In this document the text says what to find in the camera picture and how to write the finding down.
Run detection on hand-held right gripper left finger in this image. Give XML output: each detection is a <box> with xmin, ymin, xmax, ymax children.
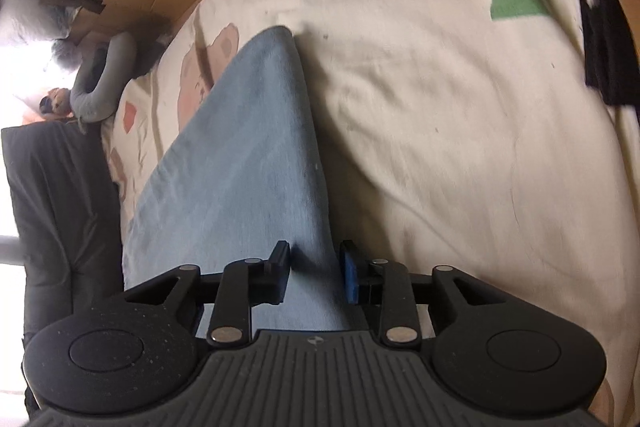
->
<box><xmin>125</xmin><ymin>241</ymin><xmax>291</xmax><ymax>348</ymax></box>

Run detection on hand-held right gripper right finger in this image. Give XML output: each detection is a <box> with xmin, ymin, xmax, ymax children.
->
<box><xmin>340</xmin><ymin>241</ymin><xmax>511</xmax><ymax>348</ymax></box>

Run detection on blue denim pants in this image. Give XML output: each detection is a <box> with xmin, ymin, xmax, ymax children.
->
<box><xmin>121</xmin><ymin>26</ymin><xmax>371</xmax><ymax>343</ymax></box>

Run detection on cream bear print blanket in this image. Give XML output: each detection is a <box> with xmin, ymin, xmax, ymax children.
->
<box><xmin>100</xmin><ymin>0</ymin><xmax>640</xmax><ymax>427</ymax></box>

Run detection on dark grey blanket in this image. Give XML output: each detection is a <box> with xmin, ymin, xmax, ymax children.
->
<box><xmin>0</xmin><ymin>123</ymin><xmax>126</xmax><ymax>348</ymax></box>

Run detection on dark cloth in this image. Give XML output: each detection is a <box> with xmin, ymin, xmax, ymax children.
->
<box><xmin>132</xmin><ymin>22</ymin><xmax>173</xmax><ymax>78</ymax></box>

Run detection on grey neck pillow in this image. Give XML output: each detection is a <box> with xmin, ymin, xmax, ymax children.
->
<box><xmin>70</xmin><ymin>32</ymin><xmax>138</xmax><ymax>124</ymax></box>

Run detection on small teddy bear toy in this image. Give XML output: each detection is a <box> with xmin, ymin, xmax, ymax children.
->
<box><xmin>39</xmin><ymin>88</ymin><xmax>73</xmax><ymax>116</ymax></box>

